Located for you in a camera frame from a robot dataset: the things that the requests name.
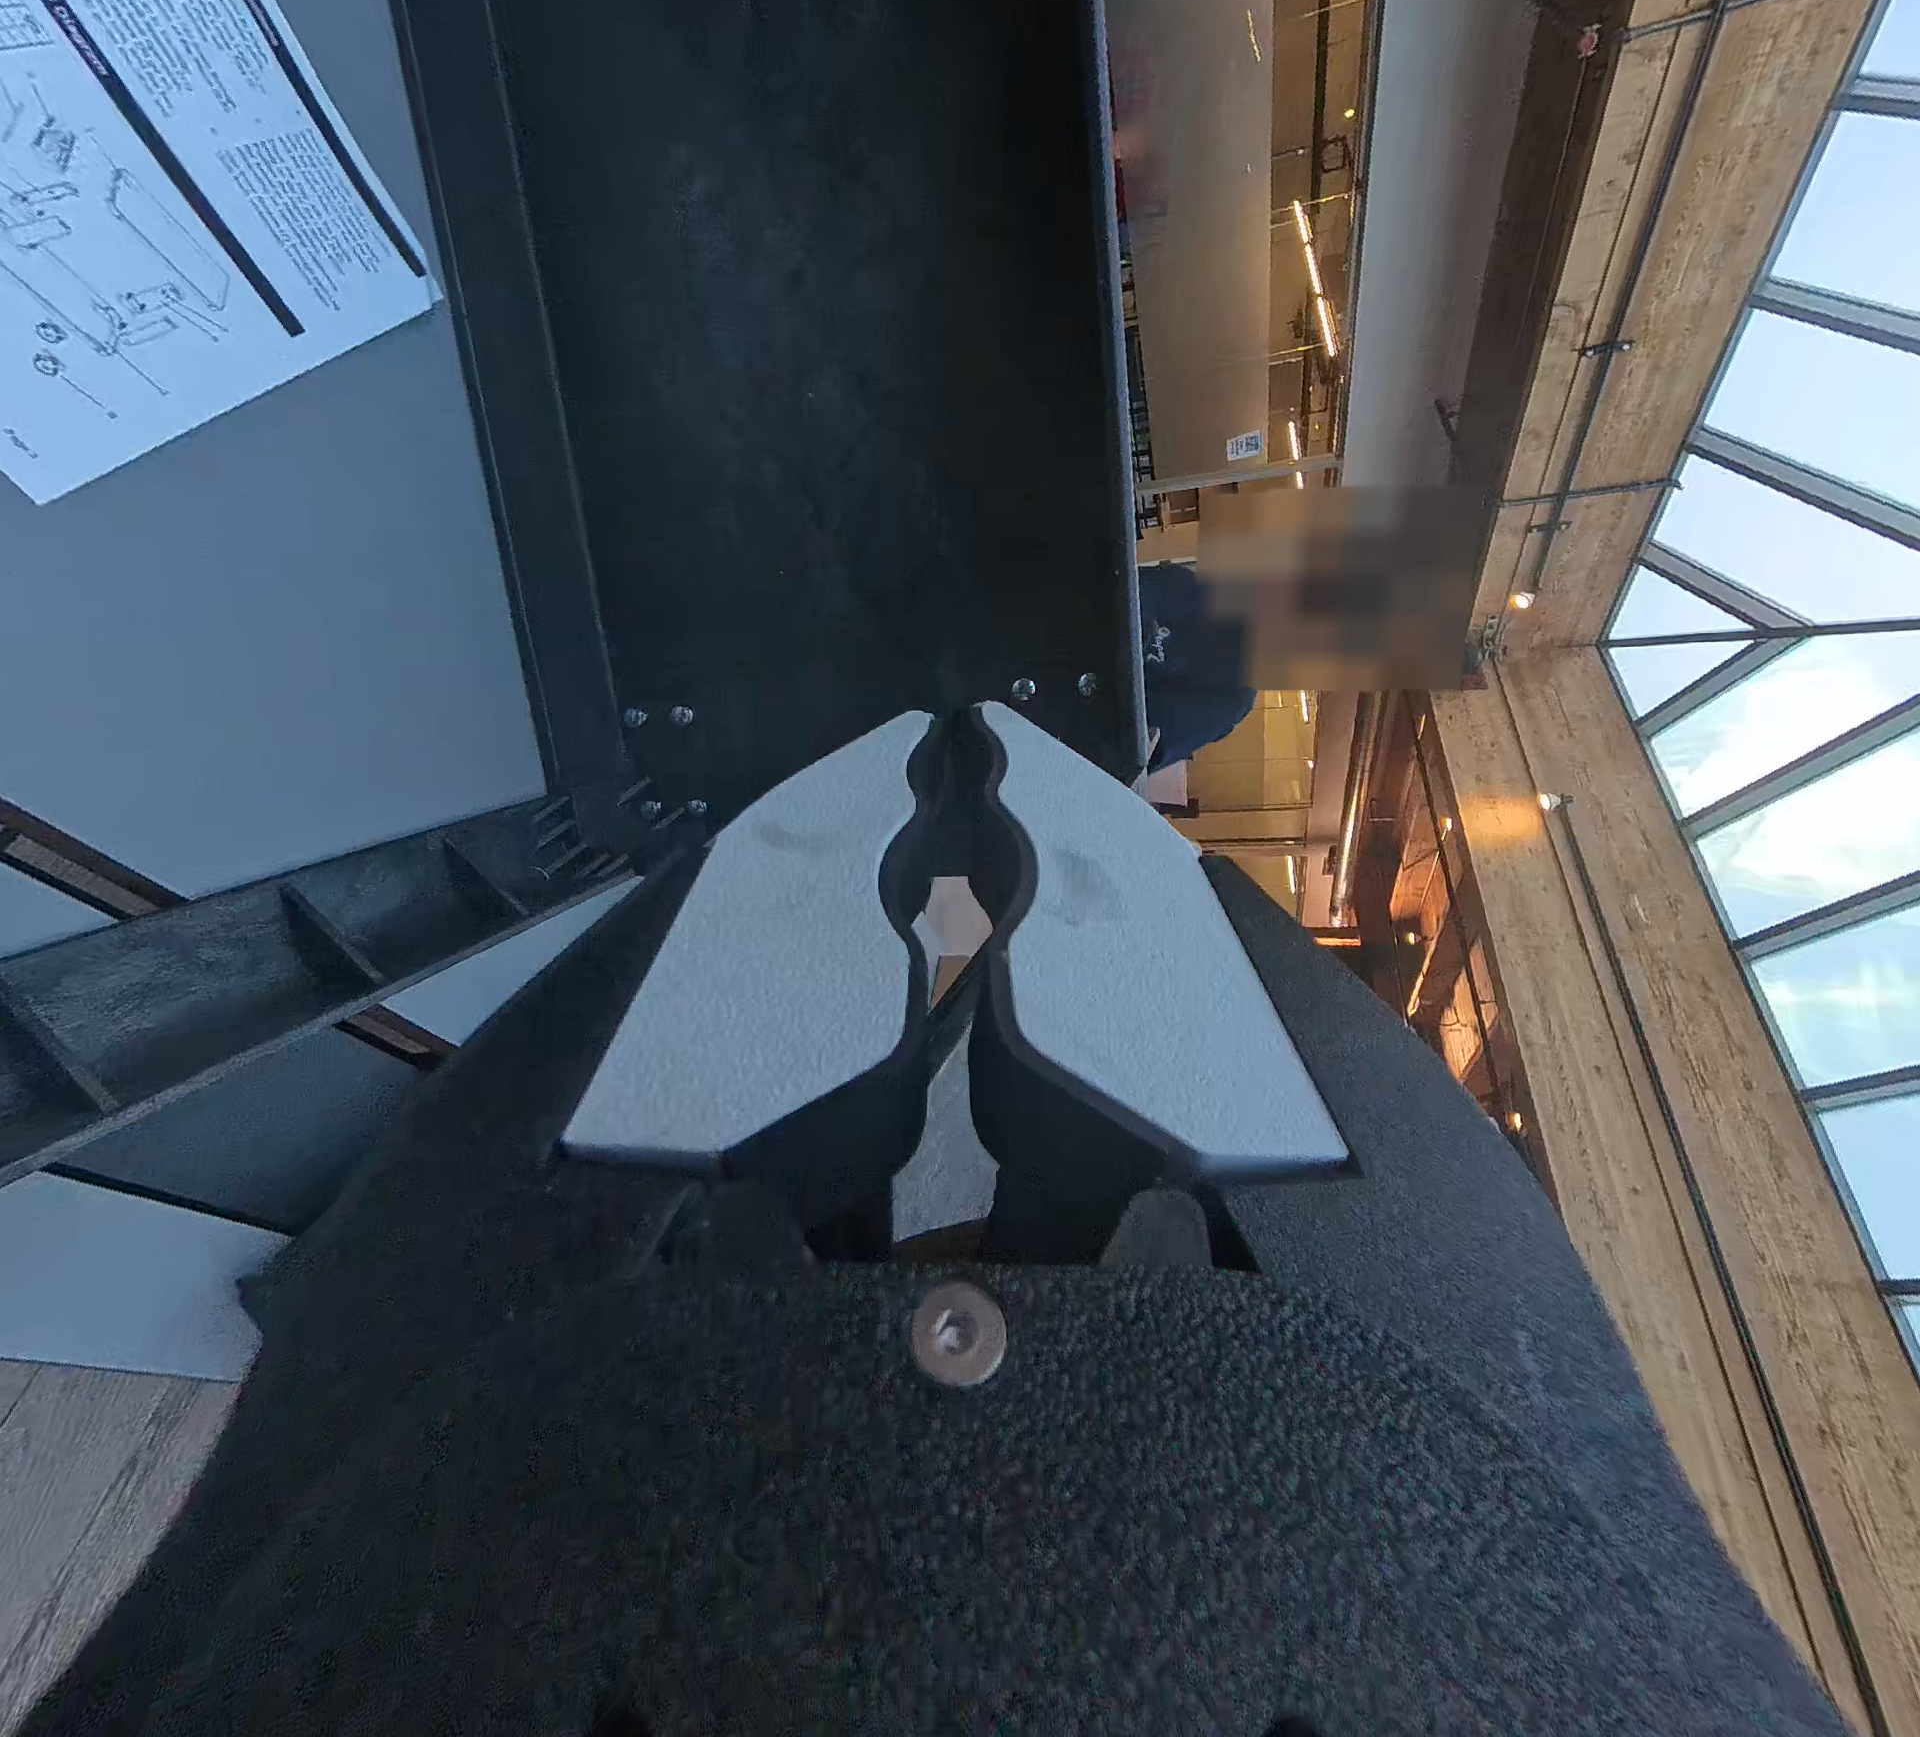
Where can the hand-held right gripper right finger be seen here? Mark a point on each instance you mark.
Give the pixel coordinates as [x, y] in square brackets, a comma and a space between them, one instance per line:
[1154, 1002]

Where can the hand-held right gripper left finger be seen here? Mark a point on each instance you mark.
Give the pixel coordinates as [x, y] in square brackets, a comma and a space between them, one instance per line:
[751, 986]

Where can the linear ceiling light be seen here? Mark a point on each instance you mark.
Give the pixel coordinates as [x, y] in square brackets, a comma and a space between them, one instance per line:
[1316, 274]

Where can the black ribbed metal frame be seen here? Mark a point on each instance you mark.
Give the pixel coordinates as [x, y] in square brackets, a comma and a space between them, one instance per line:
[195, 973]

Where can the skylight window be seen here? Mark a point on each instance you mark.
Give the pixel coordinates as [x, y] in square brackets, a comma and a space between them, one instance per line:
[1814, 657]

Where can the black metal tray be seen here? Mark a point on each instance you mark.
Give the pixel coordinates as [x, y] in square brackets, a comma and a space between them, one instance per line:
[810, 267]

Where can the white instruction manual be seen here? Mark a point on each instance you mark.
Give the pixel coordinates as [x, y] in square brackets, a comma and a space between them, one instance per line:
[134, 267]

